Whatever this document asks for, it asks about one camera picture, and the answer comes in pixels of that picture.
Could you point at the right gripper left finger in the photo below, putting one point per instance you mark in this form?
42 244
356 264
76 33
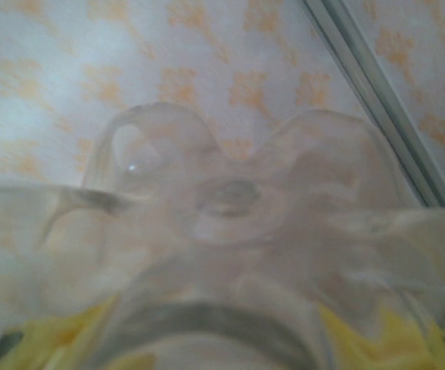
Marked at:
52 343

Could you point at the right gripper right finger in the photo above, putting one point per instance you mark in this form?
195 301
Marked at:
392 347

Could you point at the red label clear bottle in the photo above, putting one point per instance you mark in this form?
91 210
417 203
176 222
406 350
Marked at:
226 200

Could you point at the aluminium frame post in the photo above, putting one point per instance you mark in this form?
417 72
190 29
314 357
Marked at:
380 96

